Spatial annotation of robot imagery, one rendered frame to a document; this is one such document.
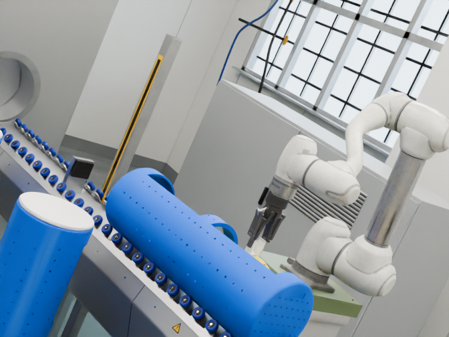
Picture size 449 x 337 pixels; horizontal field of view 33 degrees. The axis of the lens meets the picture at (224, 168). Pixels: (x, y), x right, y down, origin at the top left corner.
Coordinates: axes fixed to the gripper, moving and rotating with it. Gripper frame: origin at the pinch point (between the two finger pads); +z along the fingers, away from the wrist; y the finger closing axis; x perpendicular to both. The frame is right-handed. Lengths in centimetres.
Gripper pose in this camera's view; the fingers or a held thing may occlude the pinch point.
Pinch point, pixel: (254, 248)
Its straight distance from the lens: 258.4
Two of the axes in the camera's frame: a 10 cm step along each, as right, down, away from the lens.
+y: -6.8, -1.6, -7.2
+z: -4.1, 8.9, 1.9
